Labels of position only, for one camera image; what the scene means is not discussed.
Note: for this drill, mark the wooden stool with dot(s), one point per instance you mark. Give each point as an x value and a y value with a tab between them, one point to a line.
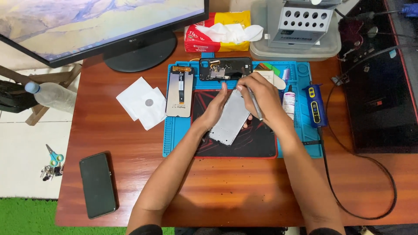
49	85

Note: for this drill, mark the person's right hand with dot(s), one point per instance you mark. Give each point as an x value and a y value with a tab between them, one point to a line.
261	98

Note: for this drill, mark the black smartphone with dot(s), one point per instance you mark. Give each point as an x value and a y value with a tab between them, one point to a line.
97	185

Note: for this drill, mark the phone display screen with flex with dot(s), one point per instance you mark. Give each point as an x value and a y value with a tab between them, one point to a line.
179	91

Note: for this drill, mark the white plastic pry tool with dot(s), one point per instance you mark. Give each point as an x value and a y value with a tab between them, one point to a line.
277	81

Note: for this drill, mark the grey metal screwdriver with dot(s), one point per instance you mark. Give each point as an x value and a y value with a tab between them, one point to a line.
255	103

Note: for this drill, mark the silver phone frame plate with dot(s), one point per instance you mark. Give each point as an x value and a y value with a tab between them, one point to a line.
230	117

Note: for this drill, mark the grey metal tool stand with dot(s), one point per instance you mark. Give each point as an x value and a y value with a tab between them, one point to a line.
302	22

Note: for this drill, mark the green plastic pry card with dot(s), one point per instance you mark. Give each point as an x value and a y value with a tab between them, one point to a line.
272	68

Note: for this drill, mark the red yellow tissue pack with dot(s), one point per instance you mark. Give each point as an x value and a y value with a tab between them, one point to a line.
215	36

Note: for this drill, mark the black red-edged mouse pad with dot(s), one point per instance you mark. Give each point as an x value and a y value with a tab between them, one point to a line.
251	143

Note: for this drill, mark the clear plastic water bottle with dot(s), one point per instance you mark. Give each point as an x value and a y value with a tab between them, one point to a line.
52	95

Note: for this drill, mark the black bag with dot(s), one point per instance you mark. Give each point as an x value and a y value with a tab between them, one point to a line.
14	96

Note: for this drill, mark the white glue bottle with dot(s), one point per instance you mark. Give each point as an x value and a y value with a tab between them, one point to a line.
289	102

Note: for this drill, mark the black glass side table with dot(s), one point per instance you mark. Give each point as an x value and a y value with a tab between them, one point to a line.
378	85

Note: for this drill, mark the white paper sheet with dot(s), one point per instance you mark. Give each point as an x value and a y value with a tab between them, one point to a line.
132	96
153	112

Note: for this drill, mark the blue silicone repair mat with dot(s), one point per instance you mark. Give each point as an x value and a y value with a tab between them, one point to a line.
178	130

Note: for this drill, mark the black phone back housing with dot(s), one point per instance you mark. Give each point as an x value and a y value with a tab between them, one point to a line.
222	68

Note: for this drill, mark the black computer monitor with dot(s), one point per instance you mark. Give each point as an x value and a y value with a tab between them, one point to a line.
98	26

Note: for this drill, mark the clear plastic container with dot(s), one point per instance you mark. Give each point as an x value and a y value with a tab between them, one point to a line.
295	49

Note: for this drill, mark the bunch of keys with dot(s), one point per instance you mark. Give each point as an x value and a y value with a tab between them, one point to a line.
51	171

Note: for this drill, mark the person's right fingers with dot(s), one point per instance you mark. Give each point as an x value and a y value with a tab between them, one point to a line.
245	88

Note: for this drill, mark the silver coin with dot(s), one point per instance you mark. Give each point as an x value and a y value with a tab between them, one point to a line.
149	102

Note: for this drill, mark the person's left hand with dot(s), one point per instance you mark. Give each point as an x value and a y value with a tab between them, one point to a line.
216	109

